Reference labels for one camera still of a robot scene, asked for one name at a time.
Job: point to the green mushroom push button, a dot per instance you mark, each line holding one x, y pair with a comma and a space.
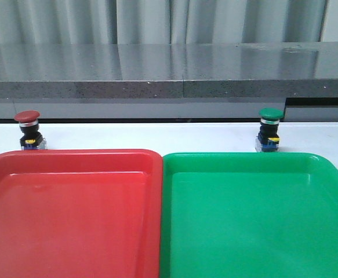
268, 139

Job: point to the red mushroom push button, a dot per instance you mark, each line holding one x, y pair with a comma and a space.
32, 139

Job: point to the green plastic tray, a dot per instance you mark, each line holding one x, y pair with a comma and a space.
249, 215

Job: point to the red plastic tray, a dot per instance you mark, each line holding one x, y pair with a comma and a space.
80, 213

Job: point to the grey stone counter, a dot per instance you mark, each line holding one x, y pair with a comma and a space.
170, 83

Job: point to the white pleated curtain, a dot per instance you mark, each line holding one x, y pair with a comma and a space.
161, 22

